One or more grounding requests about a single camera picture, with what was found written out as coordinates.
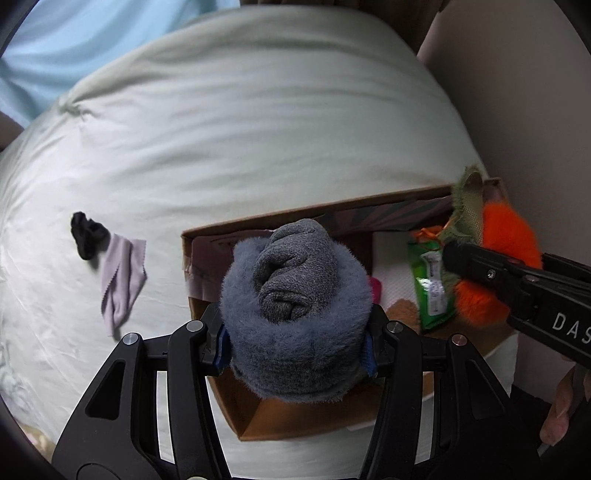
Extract orange fluffy pompom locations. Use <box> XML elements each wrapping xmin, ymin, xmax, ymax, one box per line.
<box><xmin>453</xmin><ymin>202</ymin><xmax>544</xmax><ymax>326</ymax></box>

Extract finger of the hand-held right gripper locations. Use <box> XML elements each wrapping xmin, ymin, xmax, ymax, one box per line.
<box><xmin>441</xmin><ymin>240</ymin><xmax>542</xmax><ymax>305</ymax></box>
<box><xmin>539</xmin><ymin>251</ymin><xmax>591</xmax><ymax>288</ymax></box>

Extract brown cookie plush toy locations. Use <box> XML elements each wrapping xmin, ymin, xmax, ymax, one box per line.
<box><xmin>385</xmin><ymin>299</ymin><xmax>421</xmax><ymax>334</ymax></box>

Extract light blue hanging cloth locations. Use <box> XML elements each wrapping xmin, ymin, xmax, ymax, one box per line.
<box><xmin>0</xmin><ymin>0</ymin><xmax>242</xmax><ymax>131</ymax></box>

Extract green wipes packet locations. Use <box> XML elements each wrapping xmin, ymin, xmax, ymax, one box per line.
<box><xmin>407</xmin><ymin>226</ymin><xmax>459</xmax><ymax>335</ymax></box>

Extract lilac cleaning cloth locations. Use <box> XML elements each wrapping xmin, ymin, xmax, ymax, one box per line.
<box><xmin>100</xmin><ymin>233</ymin><xmax>148</xmax><ymax>337</ymax></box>

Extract grey fuzzy socks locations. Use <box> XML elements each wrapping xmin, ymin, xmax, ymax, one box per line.
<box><xmin>219</xmin><ymin>219</ymin><xmax>376</xmax><ymax>403</ymax></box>

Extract stack of pale pillows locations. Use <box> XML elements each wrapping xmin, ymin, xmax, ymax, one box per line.
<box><xmin>18</xmin><ymin>421</ymin><xmax>55</xmax><ymax>457</ymax></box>

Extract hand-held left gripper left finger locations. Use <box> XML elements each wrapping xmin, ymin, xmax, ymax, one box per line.
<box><xmin>52</xmin><ymin>302</ymin><xmax>232</xmax><ymax>480</ymax></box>

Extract person's right hand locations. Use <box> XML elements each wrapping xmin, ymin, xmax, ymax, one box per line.
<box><xmin>539</xmin><ymin>368</ymin><xmax>591</xmax><ymax>448</ymax></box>

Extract cardboard box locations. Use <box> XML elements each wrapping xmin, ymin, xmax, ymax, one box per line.
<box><xmin>181</xmin><ymin>178</ymin><xmax>520</xmax><ymax>442</ymax></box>

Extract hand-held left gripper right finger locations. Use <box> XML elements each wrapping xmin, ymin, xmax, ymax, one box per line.
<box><xmin>359</xmin><ymin>305</ymin><xmax>541</xmax><ymax>480</ymax></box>

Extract black scrunchie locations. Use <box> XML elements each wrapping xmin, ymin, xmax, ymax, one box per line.
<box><xmin>71</xmin><ymin>211</ymin><xmax>110</xmax><ymax>260</ymax></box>

